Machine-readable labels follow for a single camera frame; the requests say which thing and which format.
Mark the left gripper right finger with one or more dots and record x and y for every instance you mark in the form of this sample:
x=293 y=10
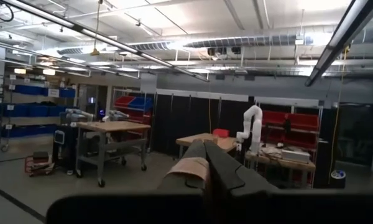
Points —
x=227 y=177

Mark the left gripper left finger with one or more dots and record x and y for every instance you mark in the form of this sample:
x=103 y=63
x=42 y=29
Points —
x=186 y=174

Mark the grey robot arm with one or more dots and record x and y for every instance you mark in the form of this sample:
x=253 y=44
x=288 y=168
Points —
x=118 y=115
x=77 y=113

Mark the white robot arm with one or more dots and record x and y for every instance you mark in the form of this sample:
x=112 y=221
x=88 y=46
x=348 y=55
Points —
x=255 y=124

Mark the red box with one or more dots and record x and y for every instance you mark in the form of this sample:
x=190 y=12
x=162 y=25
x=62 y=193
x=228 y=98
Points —
x=220 y=133

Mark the cluttered wooden table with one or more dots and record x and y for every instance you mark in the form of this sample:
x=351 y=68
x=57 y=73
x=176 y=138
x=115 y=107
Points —
x=286 y=164

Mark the white box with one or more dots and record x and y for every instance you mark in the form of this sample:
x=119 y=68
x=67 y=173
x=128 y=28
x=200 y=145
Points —
x=295 y=156

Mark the wooden workbench on casters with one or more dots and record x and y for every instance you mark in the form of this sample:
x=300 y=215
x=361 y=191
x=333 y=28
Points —
x=112 y=126

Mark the shelf with red bins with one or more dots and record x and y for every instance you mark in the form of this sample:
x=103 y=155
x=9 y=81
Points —
x=301 y=123

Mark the black bucket with blue roll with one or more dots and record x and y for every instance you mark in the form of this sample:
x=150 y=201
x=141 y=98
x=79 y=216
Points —
x=338 y=179

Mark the black cabinet with screen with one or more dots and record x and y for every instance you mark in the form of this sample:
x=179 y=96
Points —
x=65 y=149

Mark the black ceiling device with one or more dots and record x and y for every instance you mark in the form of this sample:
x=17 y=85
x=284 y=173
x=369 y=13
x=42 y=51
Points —
x=217 y=51

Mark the red black equipment stack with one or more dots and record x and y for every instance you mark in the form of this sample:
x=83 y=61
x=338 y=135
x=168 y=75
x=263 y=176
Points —
x=38 y=161

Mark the black overhead bar with light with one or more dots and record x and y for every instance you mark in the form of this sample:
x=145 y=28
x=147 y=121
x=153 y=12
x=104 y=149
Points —
x=338 y=40
x=112 y=42

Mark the yellow hanging power outlet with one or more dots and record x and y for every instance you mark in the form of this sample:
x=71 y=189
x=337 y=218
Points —
x=95 y=52

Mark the shelving with blue bins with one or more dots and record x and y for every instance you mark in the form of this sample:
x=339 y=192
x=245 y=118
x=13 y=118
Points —
x=34 y=110

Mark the silver ventilation duct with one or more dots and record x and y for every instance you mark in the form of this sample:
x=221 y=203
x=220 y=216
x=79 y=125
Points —
x=251 y=40

